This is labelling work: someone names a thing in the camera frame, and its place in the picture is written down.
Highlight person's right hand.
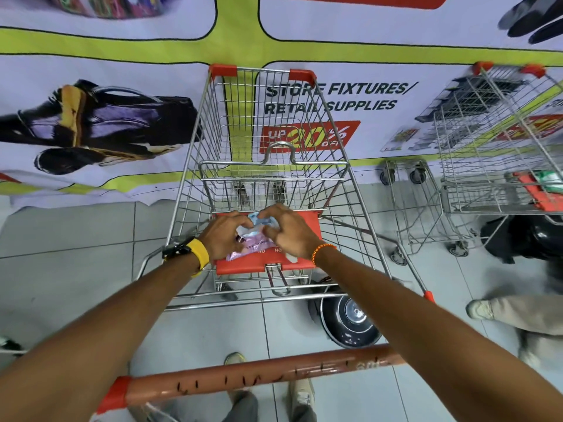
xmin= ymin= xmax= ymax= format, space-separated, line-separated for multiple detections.
xmin=257 ymin=204 xmax=324 ymax=260

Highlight person's left hand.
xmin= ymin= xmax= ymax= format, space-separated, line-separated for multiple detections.
xmin=198 ymin=211 xmax=255 ymax=262

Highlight pink and blue plastic packet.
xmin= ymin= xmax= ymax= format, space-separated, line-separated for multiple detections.
xmin=225 ymin=212 xmax=282 ymax=262

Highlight person's right forearm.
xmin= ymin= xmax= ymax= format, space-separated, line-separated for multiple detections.
xmin=314 ymin=247 xmax=563 ymax=422

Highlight person's left forearm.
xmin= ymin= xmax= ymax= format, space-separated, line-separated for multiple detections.
xmin=0 ymin=248 xmax=208 ymax=422

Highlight red cart seat flap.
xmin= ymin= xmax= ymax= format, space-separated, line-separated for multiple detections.
xmin=214 ymin=210 xmax=324 ymax=276

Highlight black watch with yellow band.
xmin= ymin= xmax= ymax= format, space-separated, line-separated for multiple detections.
xmin=161 ymin=237 xmax=211 ymax=278

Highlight black round pan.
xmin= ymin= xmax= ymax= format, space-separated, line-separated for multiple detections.
xmin=307 ymin=285 xmax=384 ymax=350

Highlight person's left shoe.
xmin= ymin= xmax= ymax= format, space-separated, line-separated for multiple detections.
xmin=223 ymin=352 xmax=250 ymax=406

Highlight person's shoe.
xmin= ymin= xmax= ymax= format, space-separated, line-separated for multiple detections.
xmin=223 ymin=352 xmax=250 ymax=406
xmin=288 ymin=379 xmax=317 ymax=422

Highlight person's right shoe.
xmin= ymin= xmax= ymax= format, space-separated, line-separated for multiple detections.
xmin=288 ymin=379 xmax=317 ymax=422

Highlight person's grey trousers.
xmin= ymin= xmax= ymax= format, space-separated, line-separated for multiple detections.
xmin=150 ymin=390 xmax=318 ymax=422

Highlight metal shopping cart, red corners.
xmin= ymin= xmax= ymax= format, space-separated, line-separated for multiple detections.
xmin=380 ymin=61 xmax=563 ymax=267

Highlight black bag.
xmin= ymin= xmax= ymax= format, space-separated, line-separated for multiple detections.
xmin=479 ymin=214 xmax=563 ymax=265

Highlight green and white packet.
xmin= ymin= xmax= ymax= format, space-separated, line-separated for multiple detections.
xmin=533 ymin=170 xmax=563 ymax=195

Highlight orange bead bracelet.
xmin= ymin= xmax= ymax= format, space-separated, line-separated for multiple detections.
xmin=311 ymin=243 xmax=338 ymax=267

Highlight metal shopping cart, scribbled handle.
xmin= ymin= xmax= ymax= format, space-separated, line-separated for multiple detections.
xmin=94 ymin=63 xmax=436 ymax=416

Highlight printed wall banner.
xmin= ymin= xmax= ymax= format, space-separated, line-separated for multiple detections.
xmin=0 ymin=0 xmax=563 ymax=212

